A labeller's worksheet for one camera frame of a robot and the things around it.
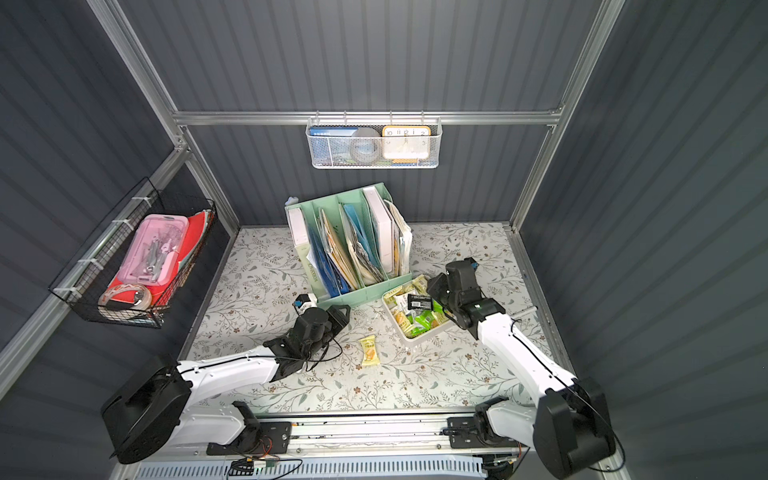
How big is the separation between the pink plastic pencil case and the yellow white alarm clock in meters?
0.60

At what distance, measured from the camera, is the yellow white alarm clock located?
90cm

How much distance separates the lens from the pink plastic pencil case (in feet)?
2.31
